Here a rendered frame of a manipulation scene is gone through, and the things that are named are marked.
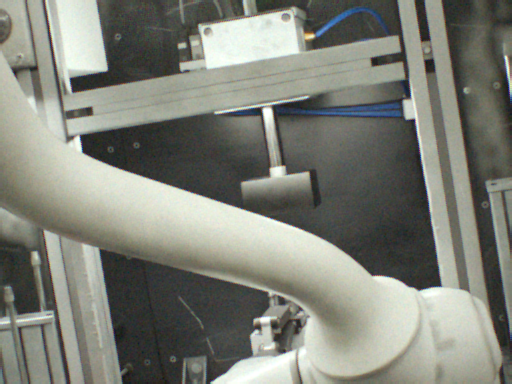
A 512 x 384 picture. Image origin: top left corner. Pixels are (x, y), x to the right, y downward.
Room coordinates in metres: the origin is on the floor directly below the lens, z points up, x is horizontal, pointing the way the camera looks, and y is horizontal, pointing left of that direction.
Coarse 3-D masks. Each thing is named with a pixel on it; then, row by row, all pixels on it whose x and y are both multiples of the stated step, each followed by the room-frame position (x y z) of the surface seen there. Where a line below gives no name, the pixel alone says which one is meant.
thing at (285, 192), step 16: (272, 112) 1.37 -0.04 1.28; (272, 128) 1.37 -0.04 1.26; (272, 144) 1.37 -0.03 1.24; (272, 160) 1.37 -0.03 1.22; (272, 176) 1.37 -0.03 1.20; (288, 176) 1.34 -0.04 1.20; (304, 176) 1.34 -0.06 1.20; (256, 192) 1.35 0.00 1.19; (272, 192) 1.35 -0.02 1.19; (288, 192) 1.34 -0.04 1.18; (304, 192) 1.34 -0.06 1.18; (256, 208) 1.35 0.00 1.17; (272, 208) 1.35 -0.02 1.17; (288, 208) 1.34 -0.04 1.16; (304, 208) 1.34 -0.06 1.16
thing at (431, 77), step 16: (32, 80) 1.21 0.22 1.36; (432, 80) 1.13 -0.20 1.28; (432, 96) 1.13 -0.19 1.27; (48, 128) 1.21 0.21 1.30; (448, 160) 1.13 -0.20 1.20; (448, 176) 1.13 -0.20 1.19; (448, 192) 1.13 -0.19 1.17; (448, 208) 1.13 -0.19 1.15; (64, 240) 1.21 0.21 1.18; (64, 256) 1.21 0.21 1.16; (464, 256) 1.13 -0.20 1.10; (96, 272) 1.23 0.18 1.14; (464, 272) 1.13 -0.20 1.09; (464, 288) 1.13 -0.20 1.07; (80, 320) 1.21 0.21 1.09; (80, 336) 1.21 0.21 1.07; (80, 352) 1.21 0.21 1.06; (112, 368) 1.23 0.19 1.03
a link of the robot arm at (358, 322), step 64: (0, 64) 0.73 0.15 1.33; (0, 128) 0.74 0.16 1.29; (0, 192) 0.76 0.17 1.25; (64, 192) 0.78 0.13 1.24; (128, 192) 0.80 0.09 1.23; (192, 256) 0.82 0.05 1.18; (256, 256) 0.83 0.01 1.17; (320, 256) 0.86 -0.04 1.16; (320, 320) 0.88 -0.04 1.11; (384, 320) 0.89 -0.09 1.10; (448, 320) 0.91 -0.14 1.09
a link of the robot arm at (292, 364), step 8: (296, 352) 0.97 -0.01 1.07; (272, 360) 0.98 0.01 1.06; (280, 360) 0.97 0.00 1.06; (288, 360) 0.96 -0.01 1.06; (296, 360) 0.95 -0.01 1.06; (240, 368) 1.00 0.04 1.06; (248, 368) 0.98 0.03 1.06; (256, 368) 0.97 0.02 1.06; (264, 368) 0.96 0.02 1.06; (272, 368) 0.96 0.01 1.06; (280, 368) 0.95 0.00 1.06; (288, 368) 0.95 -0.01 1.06; (296, 368) 0.95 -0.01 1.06; (224, 376) 1.00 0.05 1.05; (232, 376) 0.97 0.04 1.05; (240, 376) 0.96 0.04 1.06; (248, 376) 0.96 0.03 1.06; (256, 376) 0.95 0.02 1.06; (264, 376) 0.95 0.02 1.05; (272, 376) 0.95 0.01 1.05; (280, 376) 0.95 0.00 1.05; (288, 376) 0.94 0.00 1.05; (296, 376) 0.94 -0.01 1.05
